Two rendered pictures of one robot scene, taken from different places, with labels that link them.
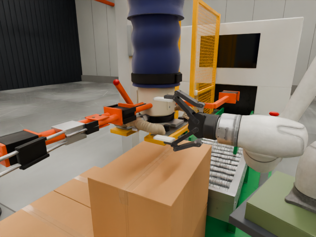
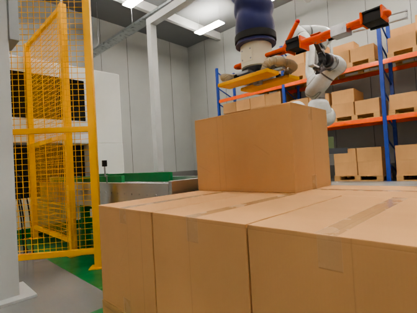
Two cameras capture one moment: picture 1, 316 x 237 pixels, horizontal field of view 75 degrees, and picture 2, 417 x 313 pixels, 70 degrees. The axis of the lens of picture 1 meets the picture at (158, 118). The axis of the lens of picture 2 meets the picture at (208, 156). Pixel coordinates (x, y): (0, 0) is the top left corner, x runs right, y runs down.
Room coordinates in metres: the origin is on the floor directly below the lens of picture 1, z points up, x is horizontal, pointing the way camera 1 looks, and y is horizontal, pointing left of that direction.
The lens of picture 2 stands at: (0.79, 1.66, 0.70)
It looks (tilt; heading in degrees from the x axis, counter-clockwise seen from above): 1 degrees up; 286
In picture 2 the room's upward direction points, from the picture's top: 3 degrees counter-clockwise
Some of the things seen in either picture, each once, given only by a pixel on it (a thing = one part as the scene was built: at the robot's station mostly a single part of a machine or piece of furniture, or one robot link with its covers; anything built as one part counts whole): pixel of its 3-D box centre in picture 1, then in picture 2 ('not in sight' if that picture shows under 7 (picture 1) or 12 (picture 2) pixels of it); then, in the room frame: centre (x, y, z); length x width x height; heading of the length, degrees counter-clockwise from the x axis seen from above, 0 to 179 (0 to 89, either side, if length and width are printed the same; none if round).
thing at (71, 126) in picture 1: (69, 132); (340, 31); (0.56, 0.25, 1.24); 0.07 x 0.07 x 0.04; 58
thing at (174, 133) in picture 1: (174, 126); (268, 81); (0.90, -0.07, 1.14); 0.34 x 0.10 x 0.05; 148
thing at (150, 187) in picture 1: (159, 192); (260, 151); (0.96, -0.01, 0.74); 0.60 x 0.40 x 0.40; 153
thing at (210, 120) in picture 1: (203, 125); (323, 59); (0.59, -0.14, 1.24); 0.09 x 0.07 x 0.08; 61
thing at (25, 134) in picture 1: (17, 146); (373, 17); (0.45, 0.33, 1.24); 0.08 x 0.07 x 0.05; 148
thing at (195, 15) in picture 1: (204, 86); (46, 135); (3.04, -0.68, 1.05); 1.17 x 0.10 x 2.10; 151
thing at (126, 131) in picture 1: (140, 120); (246, 76); (1.00, 0.09, 1.14); 0.34 x 0.10 x 0.05; 148
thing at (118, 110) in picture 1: (120, 113); (296, 45); (0.74, 0.14, 1.24); 0.10 x 0.08 x 0.06; 58
